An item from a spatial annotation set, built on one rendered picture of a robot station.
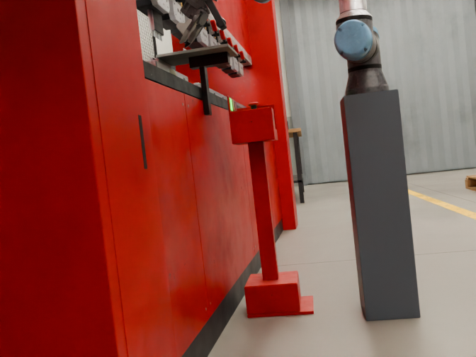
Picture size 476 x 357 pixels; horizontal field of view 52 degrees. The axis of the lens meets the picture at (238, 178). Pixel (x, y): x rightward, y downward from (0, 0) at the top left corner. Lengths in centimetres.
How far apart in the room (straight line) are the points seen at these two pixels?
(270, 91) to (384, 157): 235
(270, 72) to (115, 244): 331
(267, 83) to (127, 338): 333
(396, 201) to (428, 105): 778
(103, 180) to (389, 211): 117
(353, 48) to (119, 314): 115
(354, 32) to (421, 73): 789
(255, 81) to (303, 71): 533
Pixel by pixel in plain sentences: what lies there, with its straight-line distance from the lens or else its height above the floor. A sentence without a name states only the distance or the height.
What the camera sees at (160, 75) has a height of 85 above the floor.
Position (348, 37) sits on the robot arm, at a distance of 165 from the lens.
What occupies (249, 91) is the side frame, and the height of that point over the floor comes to 113.
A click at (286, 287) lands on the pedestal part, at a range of 189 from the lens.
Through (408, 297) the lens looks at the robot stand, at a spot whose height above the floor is 7.
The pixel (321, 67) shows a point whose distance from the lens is 931.
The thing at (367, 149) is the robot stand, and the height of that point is 59.
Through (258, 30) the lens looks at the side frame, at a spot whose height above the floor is 160.
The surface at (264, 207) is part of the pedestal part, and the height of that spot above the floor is 41.
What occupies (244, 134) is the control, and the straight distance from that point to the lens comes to 183.
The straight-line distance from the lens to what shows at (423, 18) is 971.
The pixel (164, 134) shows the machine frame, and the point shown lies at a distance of 136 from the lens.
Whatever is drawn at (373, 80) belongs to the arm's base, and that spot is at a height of 82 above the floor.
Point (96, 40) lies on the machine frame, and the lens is 82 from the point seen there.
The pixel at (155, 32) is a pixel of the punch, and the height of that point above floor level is 110.
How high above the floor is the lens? 60
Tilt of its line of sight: 2 degrees down
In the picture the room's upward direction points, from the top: 6 degrees counter-clockwise
